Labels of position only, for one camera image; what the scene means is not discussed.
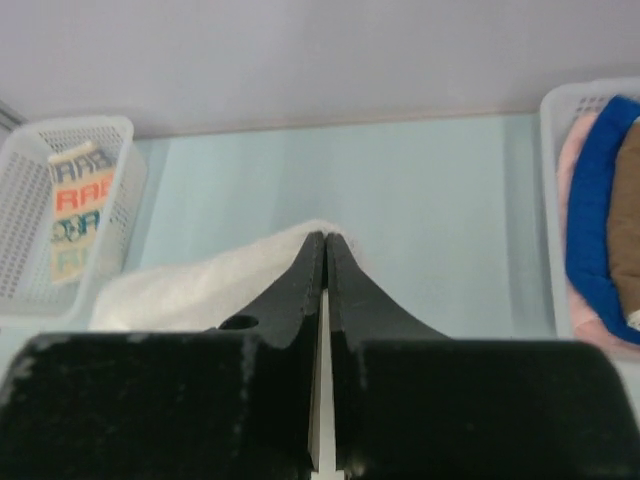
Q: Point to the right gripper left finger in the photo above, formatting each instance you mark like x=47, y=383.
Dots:
x=232, y=402

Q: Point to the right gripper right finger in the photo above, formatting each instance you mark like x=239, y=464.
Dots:
x=411, y=403

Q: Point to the rabbit print towel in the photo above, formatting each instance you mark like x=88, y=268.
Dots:
x=81, y=179

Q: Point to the white towel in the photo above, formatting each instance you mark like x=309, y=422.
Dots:
x=200, y=295

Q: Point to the left white plastic basket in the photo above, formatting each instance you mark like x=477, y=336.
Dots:
x=28, y=295

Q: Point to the white plastic basket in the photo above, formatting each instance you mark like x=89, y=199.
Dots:
x=558, y=110
x=28, y=295

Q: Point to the blue towel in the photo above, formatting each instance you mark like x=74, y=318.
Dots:
x=586, y=254

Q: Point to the brown towel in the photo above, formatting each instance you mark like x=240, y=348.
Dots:
x=623, y=227

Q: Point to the right white plastic basket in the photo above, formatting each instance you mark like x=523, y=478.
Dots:
x=558, y=110

